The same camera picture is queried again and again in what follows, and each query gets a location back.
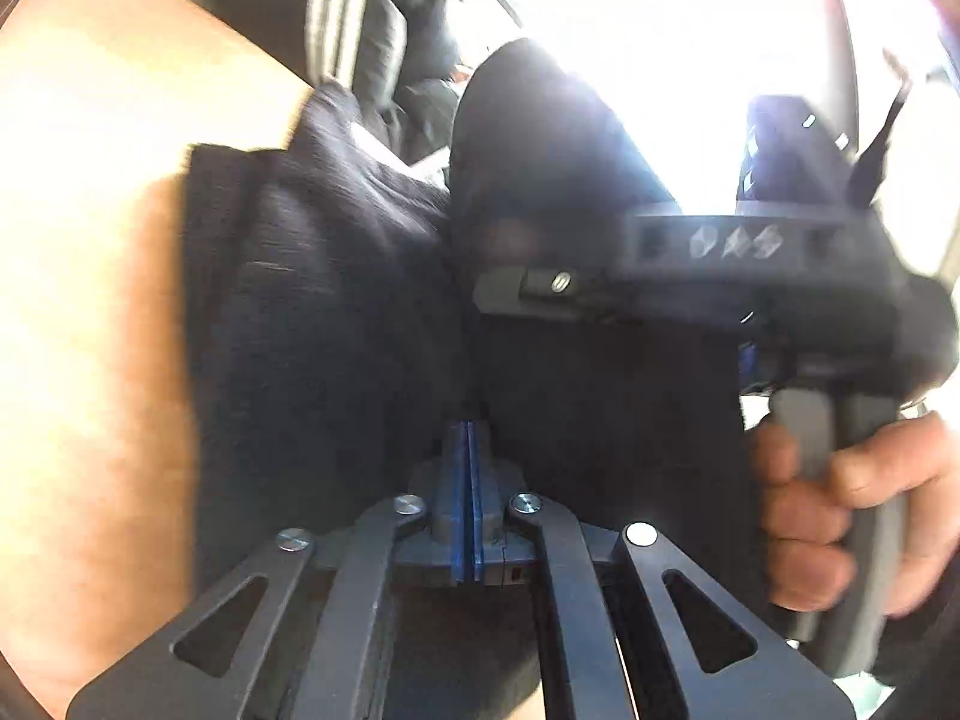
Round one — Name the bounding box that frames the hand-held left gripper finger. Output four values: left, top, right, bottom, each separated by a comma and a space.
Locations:
67, 424, 467, 720
469, 424, 856, 720

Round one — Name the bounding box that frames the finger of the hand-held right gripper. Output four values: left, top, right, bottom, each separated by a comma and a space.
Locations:
472, 266, 751, 325

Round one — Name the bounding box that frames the black fleece jacket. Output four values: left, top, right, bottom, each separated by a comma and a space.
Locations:
184, 37, 758, 720

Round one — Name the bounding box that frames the person's right hand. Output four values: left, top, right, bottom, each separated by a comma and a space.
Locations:
754, 412, 960, 616

